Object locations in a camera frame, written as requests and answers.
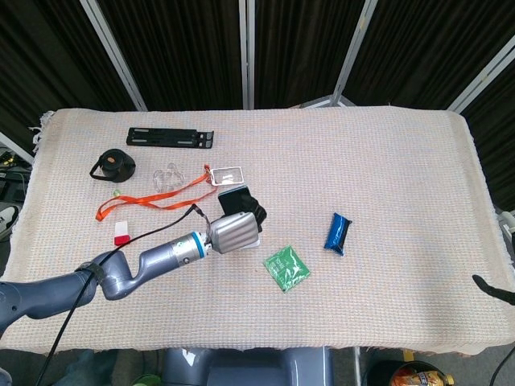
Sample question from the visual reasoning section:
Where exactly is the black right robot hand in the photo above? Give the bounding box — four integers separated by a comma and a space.
471, 274, 515, 307

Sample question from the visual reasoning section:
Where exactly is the green tea packet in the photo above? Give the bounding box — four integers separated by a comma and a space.
263, 244, 312, 294

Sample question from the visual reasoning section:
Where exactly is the beige woven table cloth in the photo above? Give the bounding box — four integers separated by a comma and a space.
0, 105, 515, 357

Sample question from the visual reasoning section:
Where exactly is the white partition frame post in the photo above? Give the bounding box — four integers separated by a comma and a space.
0, 131, 35, 164
237, 0, 258, 109
79, 0, 149, 112
299, 0, 379, 109
447, 34, 515, 113

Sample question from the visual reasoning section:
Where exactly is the clear badge holder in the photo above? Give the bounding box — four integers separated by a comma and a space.
209, 166, 247, 187

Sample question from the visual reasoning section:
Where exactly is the red and white small block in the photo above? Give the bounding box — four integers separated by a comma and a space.
113, 220, 132, 246

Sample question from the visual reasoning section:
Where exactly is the black pleated curtain panel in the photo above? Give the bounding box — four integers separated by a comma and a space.
341, 0, 515, 112
253, 0, 368, 109
96, 0, 246, 112
0, 0, 138, 154
460, 51, 515, 212

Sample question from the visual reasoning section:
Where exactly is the black bottle cap with loop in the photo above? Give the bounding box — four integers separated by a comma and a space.
89, 148, 137, 182

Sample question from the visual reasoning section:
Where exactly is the black smartphone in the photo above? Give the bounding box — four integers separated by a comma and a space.
217, 185, 258, 218

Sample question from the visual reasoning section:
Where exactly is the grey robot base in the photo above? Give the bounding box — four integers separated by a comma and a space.
160, 346, 335, 386

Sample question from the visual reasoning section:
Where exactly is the black plastic slotted bracket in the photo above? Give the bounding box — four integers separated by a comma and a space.
125, 127, 216, 150

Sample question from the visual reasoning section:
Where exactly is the clear plastic clip piece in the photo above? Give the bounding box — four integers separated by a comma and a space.
151, 162, 188, 193

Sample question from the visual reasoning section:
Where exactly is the orange labelled snack bottle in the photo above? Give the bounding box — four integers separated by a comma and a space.
389, 359, 455, 386

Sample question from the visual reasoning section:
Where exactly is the orange lanyard strap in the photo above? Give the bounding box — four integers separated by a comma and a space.
95, 163, 218, 221

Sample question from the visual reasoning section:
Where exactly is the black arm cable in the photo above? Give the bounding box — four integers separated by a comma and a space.
38, 203, 212, 386

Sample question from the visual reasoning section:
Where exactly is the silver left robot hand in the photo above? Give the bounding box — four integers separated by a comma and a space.
205, 196, 268, 255

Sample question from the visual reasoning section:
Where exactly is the blue snack packet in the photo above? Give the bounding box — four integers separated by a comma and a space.
323, 211, 354, 257

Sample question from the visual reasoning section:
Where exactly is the black and white shoe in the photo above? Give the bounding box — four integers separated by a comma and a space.
0, 203, 23, 242

